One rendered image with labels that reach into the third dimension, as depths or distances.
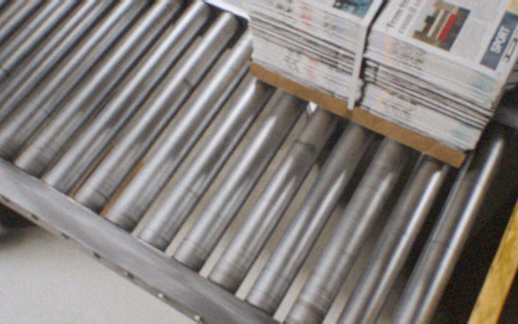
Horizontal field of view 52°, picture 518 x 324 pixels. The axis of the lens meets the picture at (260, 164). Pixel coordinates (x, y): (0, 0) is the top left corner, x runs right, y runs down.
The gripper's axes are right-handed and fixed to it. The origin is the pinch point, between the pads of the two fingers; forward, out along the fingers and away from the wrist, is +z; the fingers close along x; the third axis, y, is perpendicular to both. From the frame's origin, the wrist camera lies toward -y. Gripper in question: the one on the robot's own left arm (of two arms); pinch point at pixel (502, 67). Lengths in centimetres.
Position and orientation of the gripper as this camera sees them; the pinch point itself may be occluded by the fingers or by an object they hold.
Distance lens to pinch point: 104.1
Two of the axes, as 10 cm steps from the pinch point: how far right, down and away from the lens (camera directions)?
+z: -8.6, -4.3, 2.8
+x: -5.1, 7.7, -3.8
